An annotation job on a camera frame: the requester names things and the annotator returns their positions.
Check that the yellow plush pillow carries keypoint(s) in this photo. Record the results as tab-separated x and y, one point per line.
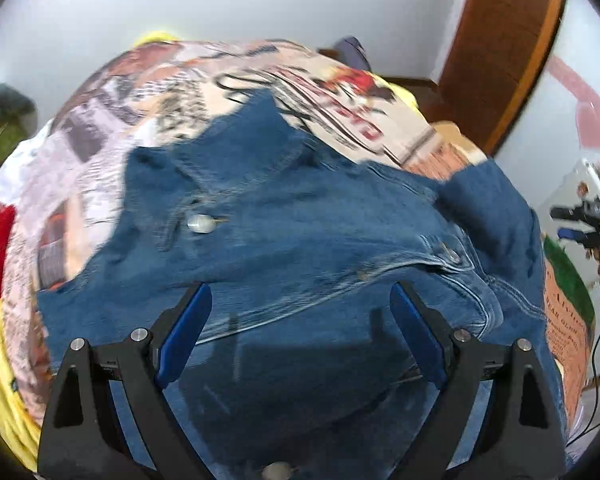
154	36

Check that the blue grey backpack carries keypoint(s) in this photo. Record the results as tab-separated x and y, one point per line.
350	52

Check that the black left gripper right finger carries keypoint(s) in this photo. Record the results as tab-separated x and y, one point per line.
520	435

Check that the printed newspaper pattern blanket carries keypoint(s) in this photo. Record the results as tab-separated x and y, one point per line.
166	92

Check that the dark grey pillow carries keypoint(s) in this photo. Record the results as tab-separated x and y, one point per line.
13	103

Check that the white pillow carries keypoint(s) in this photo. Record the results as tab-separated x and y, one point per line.
14	168

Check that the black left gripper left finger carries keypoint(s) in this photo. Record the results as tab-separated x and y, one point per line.
107	417

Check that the yellow cloth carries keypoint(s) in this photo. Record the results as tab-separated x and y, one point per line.
17	428

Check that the blue denim jacket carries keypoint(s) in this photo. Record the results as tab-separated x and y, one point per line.
301	361

